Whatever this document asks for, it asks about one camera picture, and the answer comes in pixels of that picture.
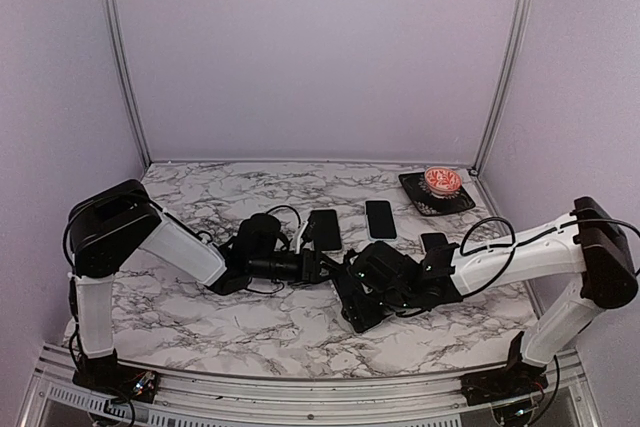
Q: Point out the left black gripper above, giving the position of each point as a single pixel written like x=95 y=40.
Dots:
x=310 y=267

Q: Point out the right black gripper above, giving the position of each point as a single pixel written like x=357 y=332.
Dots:
x=359 y=313

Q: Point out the black smartphone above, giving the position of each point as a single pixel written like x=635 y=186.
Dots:
x=432 y=240
x=325 y=230

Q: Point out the pink smartphone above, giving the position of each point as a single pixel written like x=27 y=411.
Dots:
x=379 y=219

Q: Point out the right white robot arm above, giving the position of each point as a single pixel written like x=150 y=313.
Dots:
x=586 y=244

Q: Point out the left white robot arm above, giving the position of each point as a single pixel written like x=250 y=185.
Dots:
x=104 y=231

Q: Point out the red patterned bowl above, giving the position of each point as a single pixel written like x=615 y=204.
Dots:
x=442 y=181

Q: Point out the front aluminium rail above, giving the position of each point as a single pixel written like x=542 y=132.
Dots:
x=186 y=398

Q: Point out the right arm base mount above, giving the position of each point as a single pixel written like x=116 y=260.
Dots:
x=515 y=378

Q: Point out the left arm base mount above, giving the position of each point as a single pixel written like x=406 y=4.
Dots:
x=107 y=375

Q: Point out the right aluminium frame post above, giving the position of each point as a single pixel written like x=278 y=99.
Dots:
x=514 y=45

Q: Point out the aluminium frame post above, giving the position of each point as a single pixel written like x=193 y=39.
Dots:
x=514 y=45
x=125 y=81

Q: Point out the left aluminium frame post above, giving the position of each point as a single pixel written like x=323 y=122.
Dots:
x=125 y=81

